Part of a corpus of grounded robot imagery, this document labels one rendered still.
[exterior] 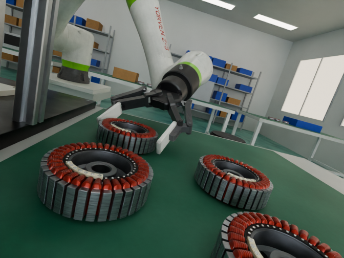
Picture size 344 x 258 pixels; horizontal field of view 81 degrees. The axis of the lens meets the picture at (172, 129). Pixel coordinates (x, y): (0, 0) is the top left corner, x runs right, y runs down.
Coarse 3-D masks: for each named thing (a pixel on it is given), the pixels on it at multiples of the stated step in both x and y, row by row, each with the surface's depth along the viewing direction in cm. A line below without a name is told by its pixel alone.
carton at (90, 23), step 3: (87, 18) 575; (87, 21) 577; (90, 21) 577; (93, 21) 578; (96, 21) 579; (87, 24) 578; (90, 24) 579; (93, 24) 580; (96, 24) 580; (99, 24) 585; (90, 27) 581; (93, 27) 582; (96, 27) 582; (99, 27) 591; (99, 30) 598
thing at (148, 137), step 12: (108, 120) 38; (120, 120) 41; (132, 120) 42; (108, 132) 33; (120, 132) 33; (132, 132) 34; (144, 132) 39; (156, 132) 40; (120, 144) 33; (132, 144) 33; (144, 144) 34
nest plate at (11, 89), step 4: (0, 84) 44; (4, 84) 45; (0, 88) 41; (4, 88) 42; (8, 88) 43; (12, 88) 44; (0, 92) 39; (4, 92) 40; (8, 92) 41; (12, 92) 43
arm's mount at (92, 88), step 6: (54, 78) 90; (60, 84) 86; (66, 84) 86; (72, 84) 87; (78, 84) 91; (84, 84) 97; (90, 84) 102; (96, 84) 108; (78, 90) 87; (84, 90) 87; (90, 90) 87; (96, 90) 91; (102, 90) 101; (108, 90) 112
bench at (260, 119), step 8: (240, 112) 371; (264, 120) 303; (272, 120) 327; (256, 128) 309; (288, 128) 308; (296, 128) 309; (304, 128) 354; (256, 136) 312; (320, 136) 315; (328, 136) 318; (312, 152) 413; (312, 160) 409; (328, 168) 371
